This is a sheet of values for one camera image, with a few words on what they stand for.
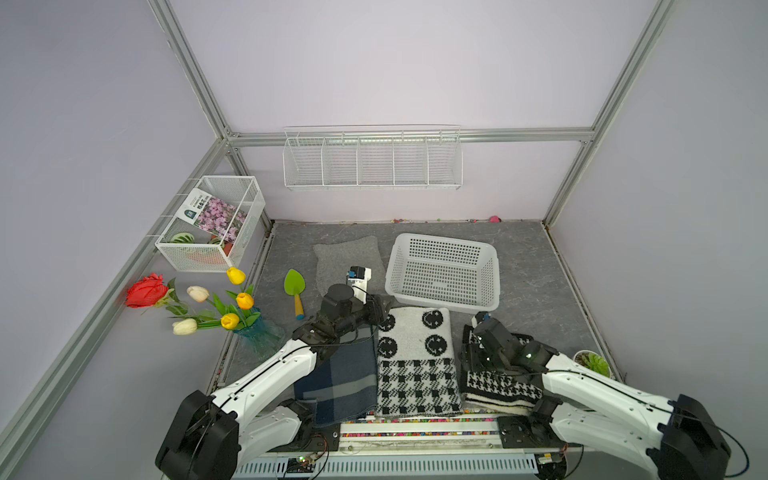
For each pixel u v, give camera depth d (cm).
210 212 74
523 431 74
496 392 77
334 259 105
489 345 65
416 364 81
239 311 69
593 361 74
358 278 71
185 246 71
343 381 81
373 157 99
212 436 39
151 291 59
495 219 124
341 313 63
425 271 105
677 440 40
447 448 72
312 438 72
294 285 102
